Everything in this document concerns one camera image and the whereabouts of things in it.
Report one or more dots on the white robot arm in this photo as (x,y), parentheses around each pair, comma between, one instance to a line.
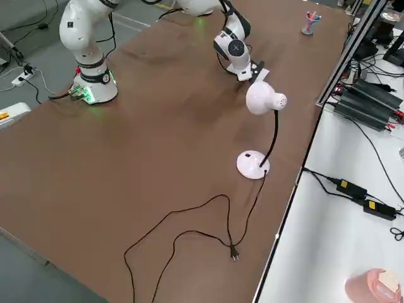
(79,28)
(240,60)

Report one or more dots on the black adapter with yellow label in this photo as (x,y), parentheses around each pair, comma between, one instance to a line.
(350,187)
(378,210)

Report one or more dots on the white box with warning label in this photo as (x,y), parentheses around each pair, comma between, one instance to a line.
(14,113)

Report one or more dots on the pink pen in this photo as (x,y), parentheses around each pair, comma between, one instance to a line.
(311,15)

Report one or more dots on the clear pen holder cup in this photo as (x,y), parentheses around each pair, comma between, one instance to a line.
(307,28)

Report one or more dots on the aluminium frame rail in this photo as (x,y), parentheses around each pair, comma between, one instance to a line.
(351,53)

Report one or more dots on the small black power adapter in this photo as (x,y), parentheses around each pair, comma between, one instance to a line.
(42,26)

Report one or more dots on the white power strip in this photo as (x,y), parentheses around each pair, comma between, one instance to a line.
(22,79)

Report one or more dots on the black electronic device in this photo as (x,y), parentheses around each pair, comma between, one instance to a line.
(378,34)

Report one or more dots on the pink plastic container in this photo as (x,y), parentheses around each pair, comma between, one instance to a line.
(366,284)

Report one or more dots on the white desk lamp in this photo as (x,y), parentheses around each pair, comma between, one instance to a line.
(262,98)

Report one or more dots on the dark finned power supply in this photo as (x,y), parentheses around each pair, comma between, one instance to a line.
(369,104)

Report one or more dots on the white A4 paper sheet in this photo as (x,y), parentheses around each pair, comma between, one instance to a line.
(263,75)

